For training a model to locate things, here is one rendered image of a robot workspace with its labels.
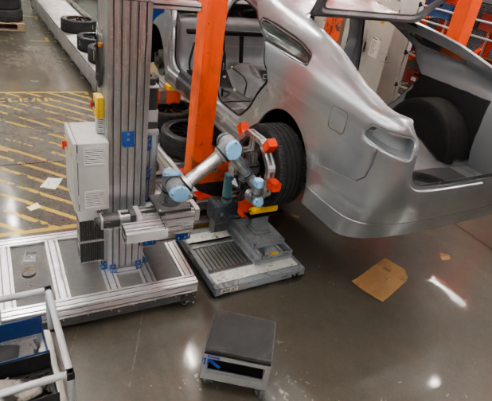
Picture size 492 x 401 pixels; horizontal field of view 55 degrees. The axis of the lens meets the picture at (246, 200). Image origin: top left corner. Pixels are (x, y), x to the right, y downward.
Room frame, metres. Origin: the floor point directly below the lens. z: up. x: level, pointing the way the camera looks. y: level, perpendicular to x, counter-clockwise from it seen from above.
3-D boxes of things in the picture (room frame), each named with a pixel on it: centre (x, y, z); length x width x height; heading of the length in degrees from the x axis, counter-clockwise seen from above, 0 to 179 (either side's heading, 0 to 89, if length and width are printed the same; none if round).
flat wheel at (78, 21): (9.42, 3.78, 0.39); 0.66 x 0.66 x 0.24
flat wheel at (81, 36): (8.25, 3.00, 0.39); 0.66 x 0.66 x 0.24
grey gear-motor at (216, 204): (3.59, 0.12, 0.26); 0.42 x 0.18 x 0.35; 123
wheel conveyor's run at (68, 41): (9.62, 3.92, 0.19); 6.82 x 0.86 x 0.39; 33
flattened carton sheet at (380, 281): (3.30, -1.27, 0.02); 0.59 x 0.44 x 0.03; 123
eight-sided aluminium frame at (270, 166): (3.36, 0.00, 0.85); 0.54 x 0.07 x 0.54; 33
